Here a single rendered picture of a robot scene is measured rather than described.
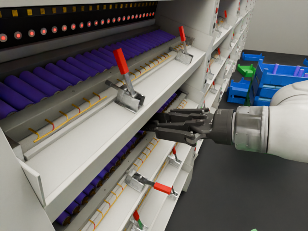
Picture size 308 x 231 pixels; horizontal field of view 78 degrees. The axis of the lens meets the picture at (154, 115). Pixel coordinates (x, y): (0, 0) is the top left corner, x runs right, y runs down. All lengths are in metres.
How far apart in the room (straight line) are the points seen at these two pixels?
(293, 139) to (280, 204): 0.87
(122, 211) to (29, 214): 0.23
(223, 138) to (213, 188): 0.77
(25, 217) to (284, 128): 0.36
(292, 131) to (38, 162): 0.36
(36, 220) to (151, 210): 0.45
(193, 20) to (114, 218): 0.58
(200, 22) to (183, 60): 0.18
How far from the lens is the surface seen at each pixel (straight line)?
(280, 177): 1.37
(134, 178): 0.41
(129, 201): 0.42
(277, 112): 0.39
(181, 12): 0.69
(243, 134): 0.38
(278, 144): 0.38
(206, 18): 0.67
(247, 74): 2.77
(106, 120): 0.27
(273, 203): 1.22
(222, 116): 0.40
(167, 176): 0.70
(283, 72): 1.43
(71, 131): 0.26
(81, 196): 0.39
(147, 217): 0.62
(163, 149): 0.51
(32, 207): 0.20
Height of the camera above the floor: 0.89
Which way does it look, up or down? 32 degrees down
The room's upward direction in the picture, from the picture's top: straight up
